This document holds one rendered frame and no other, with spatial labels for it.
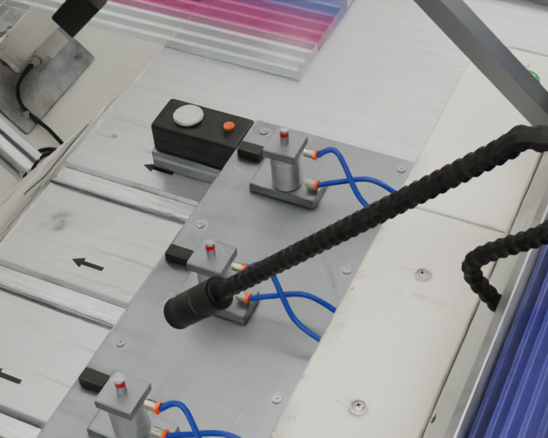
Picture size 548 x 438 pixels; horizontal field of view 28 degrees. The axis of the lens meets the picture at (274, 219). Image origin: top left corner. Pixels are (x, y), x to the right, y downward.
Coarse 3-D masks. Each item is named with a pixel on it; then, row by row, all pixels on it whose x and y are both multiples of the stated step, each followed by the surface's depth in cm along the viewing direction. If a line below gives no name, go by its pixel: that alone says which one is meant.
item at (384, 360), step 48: (480, 96) 81; (432, 144) 77; (480, 144) 77; (480, 192) 74; (384, 240) 71; (432, 240) 71; (480, 240) 71; (384, 288) 69; (432, 288) 68; (336, 336) 66; (384, 336) 66; (432, 336) 66; (336, 384) 64; (384, 384) 64; (432, 384) 64; (288, 432) 62; (336, 432) 62; (384, 432) 62
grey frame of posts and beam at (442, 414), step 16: (544, 160) 70; (544, 176) 68; (528, 192) 68; (544, 192) 66; (528, 208) 66; (528, 224) 65; (512, 256) 63; (496, 272) 64; (496, 288) 62; (480, 304) 62; (480, 320) 61; (480, 336) 60; (464, 352) 60; (464, 368) 58; (448, 384) 58; (464, 384) 57; (448, 400) 57; (432, 416) 57; (448, 416) 56; (432, 432) 56
